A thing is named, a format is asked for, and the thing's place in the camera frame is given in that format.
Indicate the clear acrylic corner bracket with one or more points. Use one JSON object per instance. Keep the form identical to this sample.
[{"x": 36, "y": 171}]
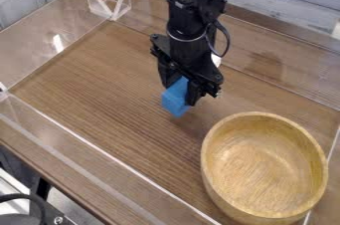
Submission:
[{"x": 111, "y": 9}]

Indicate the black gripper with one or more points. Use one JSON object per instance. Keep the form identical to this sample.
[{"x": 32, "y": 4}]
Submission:
[{"x": 186, "y": 58}]

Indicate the brown wooden bowl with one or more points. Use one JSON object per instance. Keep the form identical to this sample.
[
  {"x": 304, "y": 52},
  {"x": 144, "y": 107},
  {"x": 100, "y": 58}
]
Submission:
[{"x": 264, "y": 168}]

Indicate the blue rectangular block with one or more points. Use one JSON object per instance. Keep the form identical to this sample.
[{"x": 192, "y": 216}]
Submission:
[{"x": 174, "y": 98}]

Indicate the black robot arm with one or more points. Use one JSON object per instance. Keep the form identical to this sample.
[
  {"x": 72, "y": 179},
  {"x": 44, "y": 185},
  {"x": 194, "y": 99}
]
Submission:
[{"x": 195, "y": 16}]

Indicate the green Expo marker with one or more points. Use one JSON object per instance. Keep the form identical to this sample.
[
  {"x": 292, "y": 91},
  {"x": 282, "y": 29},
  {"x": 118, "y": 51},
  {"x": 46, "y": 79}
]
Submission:
[{"x": 216, "y": 60}]

